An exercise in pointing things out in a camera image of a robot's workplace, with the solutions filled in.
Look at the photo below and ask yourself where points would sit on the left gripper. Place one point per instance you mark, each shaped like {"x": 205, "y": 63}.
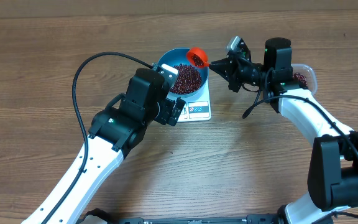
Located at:
{"x": 168, "y": 106}

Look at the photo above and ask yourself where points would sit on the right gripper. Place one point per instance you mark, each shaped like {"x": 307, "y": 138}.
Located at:
{"x": 236, "y": 75}

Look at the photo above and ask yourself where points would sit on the red scoop with blue handle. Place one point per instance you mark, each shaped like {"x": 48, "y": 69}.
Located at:
{"x": 197, "y": 57}

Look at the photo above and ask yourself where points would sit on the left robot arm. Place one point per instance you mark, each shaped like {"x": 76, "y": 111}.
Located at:
{"x": 114, "y": 132}

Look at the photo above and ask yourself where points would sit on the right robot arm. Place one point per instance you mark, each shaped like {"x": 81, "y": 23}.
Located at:
{"x": 333, "y": 172}

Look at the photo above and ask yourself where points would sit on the white digital kitchen scale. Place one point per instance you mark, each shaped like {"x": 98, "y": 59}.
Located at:
{"x": 197, "y": 107}

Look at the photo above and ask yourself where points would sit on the red beans in bowl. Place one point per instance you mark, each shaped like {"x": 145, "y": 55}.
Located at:
{"x": 188, "y": 80}

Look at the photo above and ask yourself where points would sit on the blue plastic bowl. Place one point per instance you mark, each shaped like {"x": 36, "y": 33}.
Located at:
{"x": 177, "y": 56}

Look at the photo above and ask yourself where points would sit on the clear plastic container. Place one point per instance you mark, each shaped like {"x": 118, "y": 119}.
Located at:
{"x": 309, "y": 74}

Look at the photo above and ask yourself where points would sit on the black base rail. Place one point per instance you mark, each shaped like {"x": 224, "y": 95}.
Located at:
{"x": 98, "y": 216}

